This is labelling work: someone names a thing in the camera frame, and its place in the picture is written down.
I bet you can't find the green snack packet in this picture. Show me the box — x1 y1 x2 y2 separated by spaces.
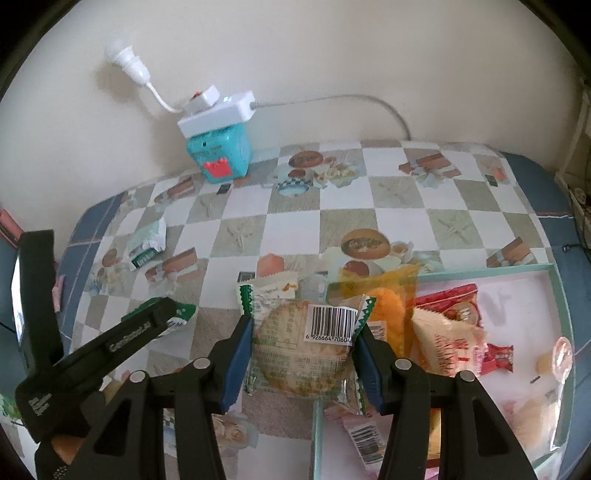
121 299 199 340

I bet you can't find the person's left hand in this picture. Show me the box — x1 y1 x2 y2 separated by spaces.
50 435 87 466

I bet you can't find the teal toy box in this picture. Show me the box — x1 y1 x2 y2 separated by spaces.
186 124 253 185

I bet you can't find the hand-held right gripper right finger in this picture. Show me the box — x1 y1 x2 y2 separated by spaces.
355 322 539 480

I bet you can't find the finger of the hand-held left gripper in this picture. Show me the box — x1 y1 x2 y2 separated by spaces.
63 298 180 392

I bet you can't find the round cracker packet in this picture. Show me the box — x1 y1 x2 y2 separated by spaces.
236 282 378 417

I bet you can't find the yellow orange clear snack bag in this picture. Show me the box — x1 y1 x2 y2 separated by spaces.
338 264 422 354

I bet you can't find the orange snack packet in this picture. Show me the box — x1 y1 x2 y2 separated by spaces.
412 308 486 376

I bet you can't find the large pink snack packet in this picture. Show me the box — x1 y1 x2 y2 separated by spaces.
322 401 394 468

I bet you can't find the green white mint packet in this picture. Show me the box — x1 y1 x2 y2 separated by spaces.
126 218 168 271

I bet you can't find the small white snack packet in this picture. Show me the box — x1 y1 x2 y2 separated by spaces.
237 271 302 320

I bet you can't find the small red snack packet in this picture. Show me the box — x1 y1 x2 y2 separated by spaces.
484 343 516 373

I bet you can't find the pale yellow snack packet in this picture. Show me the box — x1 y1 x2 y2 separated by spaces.
505 390 560 455

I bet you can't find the clear pink plastic piece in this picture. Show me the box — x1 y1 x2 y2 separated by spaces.
551 336 574 385

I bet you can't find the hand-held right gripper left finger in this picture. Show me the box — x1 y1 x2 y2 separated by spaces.
76 315 254 480

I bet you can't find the red white snack packet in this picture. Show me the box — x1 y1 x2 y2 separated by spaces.
414 283 481 324

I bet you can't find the white power strip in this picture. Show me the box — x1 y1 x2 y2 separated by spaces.
177 84 257 139

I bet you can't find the white power cable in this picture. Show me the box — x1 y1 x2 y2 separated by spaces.
250 93 413 140

